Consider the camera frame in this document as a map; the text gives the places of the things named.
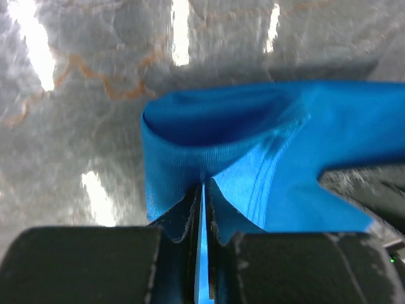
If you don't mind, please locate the blue cloth napkin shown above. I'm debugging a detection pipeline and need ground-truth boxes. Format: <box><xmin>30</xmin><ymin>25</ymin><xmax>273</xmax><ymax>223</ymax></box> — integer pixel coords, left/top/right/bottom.
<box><xmin>140</xmin><ymin>80</ymin><xmax>405</xmax><ymax>304</ymax></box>

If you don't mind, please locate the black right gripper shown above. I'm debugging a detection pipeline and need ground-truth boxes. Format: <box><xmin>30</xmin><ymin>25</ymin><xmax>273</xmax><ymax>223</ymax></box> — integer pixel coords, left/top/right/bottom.
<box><xmin>319</xmin><ymin>167</ymin><xmax>404</xmax><ymax>262</ymax></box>

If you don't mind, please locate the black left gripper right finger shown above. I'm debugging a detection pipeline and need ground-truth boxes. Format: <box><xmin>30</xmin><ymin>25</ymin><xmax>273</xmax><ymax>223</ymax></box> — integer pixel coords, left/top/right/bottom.
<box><xmin>205</xmin><ymin>180</ymin><xmax>396</xmax><ymax>303</ymax></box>

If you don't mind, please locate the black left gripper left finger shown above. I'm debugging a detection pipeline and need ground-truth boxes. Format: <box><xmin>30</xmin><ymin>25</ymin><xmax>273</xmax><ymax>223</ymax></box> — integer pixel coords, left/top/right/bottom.
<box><xmin>1</xmin><ymin>185</ymin><xmax>202</xmax><ymax>303</ymax></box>

